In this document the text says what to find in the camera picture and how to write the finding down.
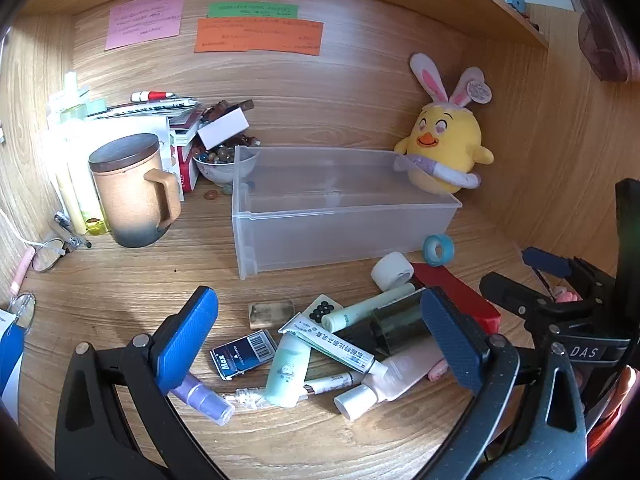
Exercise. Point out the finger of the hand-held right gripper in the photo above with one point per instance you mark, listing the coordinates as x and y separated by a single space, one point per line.
545 261
510 291

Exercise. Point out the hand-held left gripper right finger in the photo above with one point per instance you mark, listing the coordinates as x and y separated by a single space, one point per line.
450 340

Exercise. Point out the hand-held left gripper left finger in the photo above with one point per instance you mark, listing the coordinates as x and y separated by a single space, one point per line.
185 330

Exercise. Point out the red packet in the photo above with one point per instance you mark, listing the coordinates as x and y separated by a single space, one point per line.
470 300

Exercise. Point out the pink tube with white cap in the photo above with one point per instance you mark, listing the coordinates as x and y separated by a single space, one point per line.
400 370

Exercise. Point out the blue staples box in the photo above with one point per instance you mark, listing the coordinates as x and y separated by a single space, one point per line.
240 357

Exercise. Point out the purple spray bottle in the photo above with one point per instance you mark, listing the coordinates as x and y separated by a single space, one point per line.
205 400

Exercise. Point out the white bandage roll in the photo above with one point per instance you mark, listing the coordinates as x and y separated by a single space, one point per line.
390 270

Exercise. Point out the pale green tube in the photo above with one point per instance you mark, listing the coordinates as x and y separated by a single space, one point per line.
360 310

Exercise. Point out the mint green tube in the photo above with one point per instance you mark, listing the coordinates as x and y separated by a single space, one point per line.
287 370

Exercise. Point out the white tile with black dots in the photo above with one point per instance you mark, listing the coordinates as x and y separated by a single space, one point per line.
320 310

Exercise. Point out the clear plastic storage box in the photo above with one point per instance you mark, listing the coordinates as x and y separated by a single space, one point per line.
345 232

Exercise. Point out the person's right hand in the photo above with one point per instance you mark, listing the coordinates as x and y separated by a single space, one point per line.
622 390

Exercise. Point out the small pink object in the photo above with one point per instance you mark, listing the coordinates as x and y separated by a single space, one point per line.
567 296
439 370

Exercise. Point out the dirty eraser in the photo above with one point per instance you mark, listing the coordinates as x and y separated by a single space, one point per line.
270 314

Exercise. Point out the blue tape roll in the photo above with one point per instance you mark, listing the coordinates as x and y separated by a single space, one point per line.
429 255

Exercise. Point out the clear plastic cap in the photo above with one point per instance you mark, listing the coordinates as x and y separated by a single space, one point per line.
245 400

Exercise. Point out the black flat case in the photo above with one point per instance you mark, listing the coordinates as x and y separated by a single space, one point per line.
357 337

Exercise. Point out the white ointment tube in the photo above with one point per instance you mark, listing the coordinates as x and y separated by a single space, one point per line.
330 345

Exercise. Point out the white brown pen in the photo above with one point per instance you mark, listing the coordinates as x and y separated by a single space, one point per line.
335 382

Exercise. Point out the yellow chick plush toy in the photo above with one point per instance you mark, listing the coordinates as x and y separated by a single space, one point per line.
445 145

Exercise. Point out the white bowl of beads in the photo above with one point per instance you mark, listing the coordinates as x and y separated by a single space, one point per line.
220 172

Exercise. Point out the eyeglasses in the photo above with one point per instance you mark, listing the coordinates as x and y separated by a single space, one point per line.
50 241

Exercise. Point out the pink pen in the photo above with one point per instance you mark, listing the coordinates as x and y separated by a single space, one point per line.
21 272

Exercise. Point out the blue white box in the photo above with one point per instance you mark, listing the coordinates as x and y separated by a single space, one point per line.
10 360

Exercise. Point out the white cardboard box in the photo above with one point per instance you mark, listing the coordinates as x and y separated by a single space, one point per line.
225 127

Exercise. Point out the stack of books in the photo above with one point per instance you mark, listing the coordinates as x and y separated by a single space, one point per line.
150 110

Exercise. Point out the red white marker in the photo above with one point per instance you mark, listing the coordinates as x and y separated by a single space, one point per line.
155 95

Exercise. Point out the orange paper note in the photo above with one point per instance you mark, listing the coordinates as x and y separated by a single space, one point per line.
257 36

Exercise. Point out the pink paper note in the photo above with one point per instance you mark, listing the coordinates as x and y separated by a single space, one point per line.
145 20

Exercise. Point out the green paper note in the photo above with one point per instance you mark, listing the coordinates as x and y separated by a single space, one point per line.
252 10

